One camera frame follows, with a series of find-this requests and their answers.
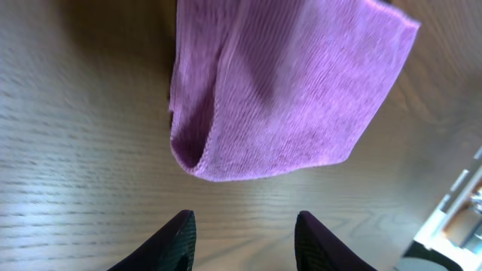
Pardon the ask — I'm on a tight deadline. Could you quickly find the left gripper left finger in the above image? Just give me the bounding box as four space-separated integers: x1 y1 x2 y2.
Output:
108 209 197 271

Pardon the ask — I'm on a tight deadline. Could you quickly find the white shelf unit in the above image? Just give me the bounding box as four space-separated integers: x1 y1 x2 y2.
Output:
393 150 481 271

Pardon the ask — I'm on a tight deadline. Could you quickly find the purple microfibre cloth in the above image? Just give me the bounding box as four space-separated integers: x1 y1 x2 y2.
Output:
169 0 419 181

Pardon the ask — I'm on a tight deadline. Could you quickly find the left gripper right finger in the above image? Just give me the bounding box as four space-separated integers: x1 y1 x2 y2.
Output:
294 211 376 271

